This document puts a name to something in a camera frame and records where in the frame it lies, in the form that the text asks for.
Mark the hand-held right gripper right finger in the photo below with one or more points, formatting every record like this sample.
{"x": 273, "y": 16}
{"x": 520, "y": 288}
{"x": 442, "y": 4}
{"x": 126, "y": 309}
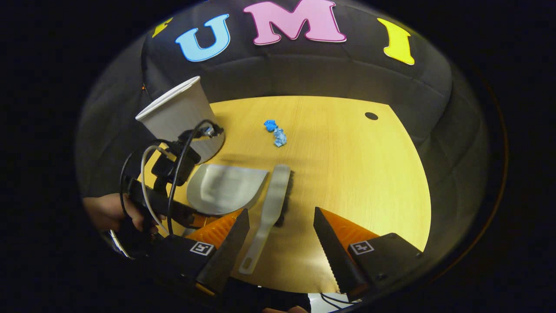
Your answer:
{"x": 334, "y": 256}

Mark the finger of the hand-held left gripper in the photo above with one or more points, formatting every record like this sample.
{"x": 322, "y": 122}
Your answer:
{"x": 186, "y": 215}

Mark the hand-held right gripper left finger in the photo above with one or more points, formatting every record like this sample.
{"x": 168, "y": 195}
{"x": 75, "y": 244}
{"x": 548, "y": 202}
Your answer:
{"x": 226, "y": 256}

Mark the grey plastic dustpan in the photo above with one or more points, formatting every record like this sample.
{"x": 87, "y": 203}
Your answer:
{"x": 226, "y": 187}

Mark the grey plastic garbage bin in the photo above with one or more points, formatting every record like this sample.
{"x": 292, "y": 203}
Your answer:
{"x": 178, "y": 113}

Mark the small grey broom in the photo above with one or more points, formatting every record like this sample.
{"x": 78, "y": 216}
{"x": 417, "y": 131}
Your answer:
{"x": 273, "y": 200}

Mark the light blue paper scrap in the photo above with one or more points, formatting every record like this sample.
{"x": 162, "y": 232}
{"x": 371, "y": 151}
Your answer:
{"x": 280, "y": 138}

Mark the person's dark and white clothing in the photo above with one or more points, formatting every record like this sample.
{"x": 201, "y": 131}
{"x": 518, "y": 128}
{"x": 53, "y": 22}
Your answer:
{"x": 278, "y": 300}

